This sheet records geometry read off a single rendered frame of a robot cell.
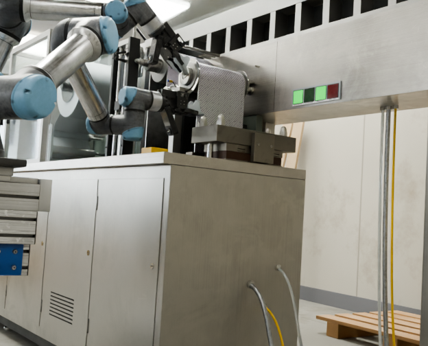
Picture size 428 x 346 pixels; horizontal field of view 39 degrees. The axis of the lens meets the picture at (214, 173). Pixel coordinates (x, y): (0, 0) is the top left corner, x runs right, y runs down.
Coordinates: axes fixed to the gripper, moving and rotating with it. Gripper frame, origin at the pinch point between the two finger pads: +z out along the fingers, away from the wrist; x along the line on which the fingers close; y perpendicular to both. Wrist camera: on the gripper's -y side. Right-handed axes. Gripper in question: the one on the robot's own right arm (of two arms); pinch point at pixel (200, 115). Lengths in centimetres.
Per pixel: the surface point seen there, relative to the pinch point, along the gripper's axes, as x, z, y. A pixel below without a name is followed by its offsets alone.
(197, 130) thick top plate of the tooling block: -7.4, -6.5, -7.2
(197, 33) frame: 50, 30, 50
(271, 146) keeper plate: -22.2, 18.2, -11.4
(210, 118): -0.2, 4.8, -0.4
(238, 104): -0.3, 18.4, 7.6
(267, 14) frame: 0, 31, 49
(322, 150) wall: 170, 252, 23
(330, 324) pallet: 59, 149, -101
